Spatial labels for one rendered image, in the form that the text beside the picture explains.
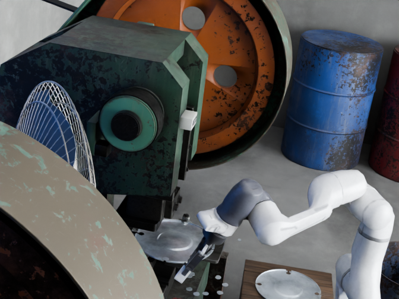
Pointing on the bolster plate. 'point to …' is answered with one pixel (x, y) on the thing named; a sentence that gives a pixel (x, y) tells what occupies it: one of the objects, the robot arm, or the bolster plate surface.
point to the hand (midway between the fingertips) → (183, 272)
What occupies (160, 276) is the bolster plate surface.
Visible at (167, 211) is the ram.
